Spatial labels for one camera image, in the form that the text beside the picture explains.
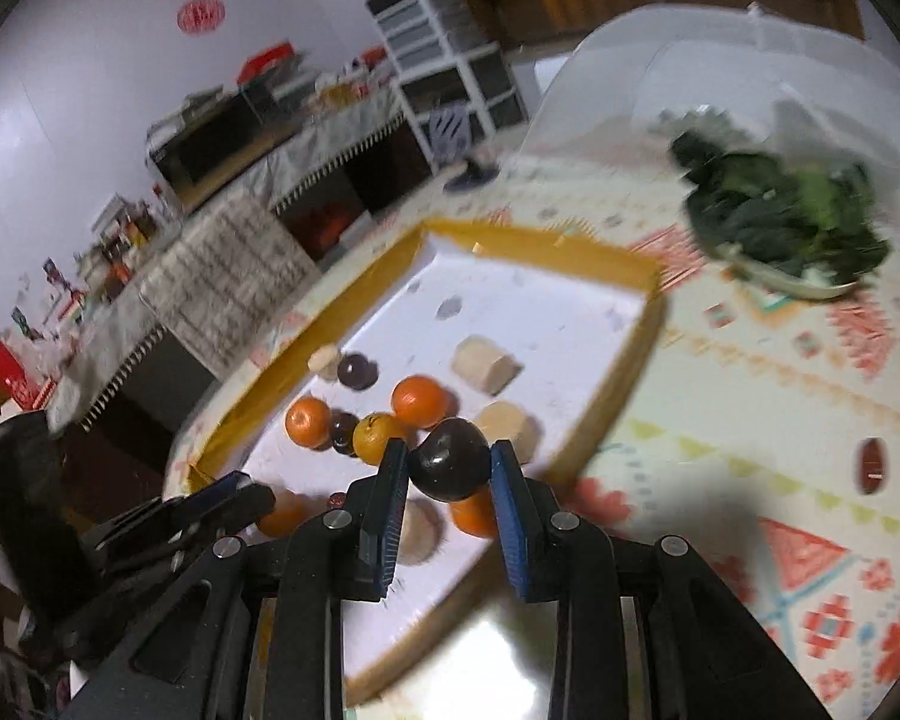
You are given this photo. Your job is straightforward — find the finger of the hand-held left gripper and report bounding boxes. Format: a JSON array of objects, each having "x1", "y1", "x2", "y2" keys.
[
  {"x1": 51, "y1": 538, "x2": 224, "y2": 659},
  {"x1": 81, "y1": 471, "x2": 276, "y2": 565}
]

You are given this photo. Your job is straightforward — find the green leafy vegetables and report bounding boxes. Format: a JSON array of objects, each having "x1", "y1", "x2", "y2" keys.
[{"x1": 667, "y1": 109, "x2": 893, "y2": 282}]

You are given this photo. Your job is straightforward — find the black appliance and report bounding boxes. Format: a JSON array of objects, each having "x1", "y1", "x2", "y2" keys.
[{"x1": 148, "y1": 94, "x2": 286, "y2": 200}]

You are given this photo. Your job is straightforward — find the small beige sugarcane chunk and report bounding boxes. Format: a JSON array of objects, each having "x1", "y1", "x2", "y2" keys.
[{"x1": 307, "y1": 343, "x2": 344, "y2": 380}]

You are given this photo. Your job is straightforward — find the white mesh food cover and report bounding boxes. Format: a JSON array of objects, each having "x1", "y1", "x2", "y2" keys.
[{"x1": 529, "y1": 2, "x2": 900, "y2": 241}]

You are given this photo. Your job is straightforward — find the yellow tray with white inside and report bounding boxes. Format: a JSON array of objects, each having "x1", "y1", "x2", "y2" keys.
[{"x1": 163, "y1": 217, "x2": 668, "y2": 706}]

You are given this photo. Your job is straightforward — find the white plastic drawer unit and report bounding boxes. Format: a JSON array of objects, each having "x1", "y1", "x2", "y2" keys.
[{"x1": 366, "y1": 0, "x2": 530, "y2": 166}]

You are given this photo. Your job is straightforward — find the dark slipper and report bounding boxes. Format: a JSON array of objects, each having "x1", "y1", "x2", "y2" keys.
[{"x1": 444, "y1": 154, "x2": 500, "y2": 192}]

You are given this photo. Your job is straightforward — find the red patterned box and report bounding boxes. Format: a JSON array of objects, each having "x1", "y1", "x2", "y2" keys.
[{"x1": 0, "y1": 337, "x2": 53, "y2": 410}]

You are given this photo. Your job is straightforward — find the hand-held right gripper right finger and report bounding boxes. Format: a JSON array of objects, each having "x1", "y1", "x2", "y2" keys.
[{"x1": 490, "y1": 441, "x2": 830, "y2": 720}]

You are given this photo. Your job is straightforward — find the dark reddish plum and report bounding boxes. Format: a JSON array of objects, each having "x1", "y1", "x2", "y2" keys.
[{"x1": 855, "y1": 436, "x2": 890, "y2": 496}]

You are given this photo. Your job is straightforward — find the patterned floor mat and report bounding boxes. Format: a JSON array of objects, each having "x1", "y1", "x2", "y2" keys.
[{"x1": 165, "y1": 150, "x2": 900, "y2": 720}]

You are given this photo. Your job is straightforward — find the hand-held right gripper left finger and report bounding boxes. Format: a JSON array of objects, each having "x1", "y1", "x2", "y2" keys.
[{"x1": 60, "y1": 437, "x2": 411, "y2": 720}]

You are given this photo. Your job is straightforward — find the cloth-covered cabinet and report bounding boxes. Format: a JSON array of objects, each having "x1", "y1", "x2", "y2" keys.
[{"x1": 45, "y1": 86, "x2": 421, "y2": 428}]

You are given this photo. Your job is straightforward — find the red round wall decoration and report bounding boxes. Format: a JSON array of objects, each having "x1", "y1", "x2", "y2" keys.
[{"x1": 176, "y1": 0, "x2": 227, "y2": 35}]

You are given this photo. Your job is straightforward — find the pale round plate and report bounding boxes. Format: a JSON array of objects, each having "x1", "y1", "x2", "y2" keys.
[{"x1": 690, "y1": 236, "x2": 863, "y2": 302}]

